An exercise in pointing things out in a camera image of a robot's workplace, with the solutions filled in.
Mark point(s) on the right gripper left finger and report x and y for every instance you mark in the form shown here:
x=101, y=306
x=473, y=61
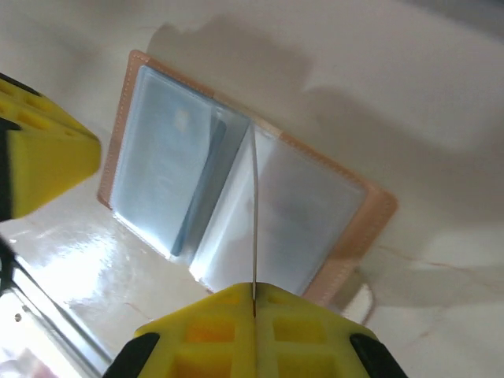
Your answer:
x=236, y=315

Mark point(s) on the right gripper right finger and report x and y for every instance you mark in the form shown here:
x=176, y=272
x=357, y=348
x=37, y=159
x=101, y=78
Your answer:
x=267, y=307

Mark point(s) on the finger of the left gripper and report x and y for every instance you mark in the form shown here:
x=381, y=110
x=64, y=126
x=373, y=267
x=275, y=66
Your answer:
x=51, y=165

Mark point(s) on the pink leather card holder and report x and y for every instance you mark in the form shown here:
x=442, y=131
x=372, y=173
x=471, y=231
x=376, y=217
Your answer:
x=378, y=212

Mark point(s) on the steel blue card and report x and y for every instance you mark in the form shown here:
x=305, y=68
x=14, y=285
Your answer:
x=201, y=197

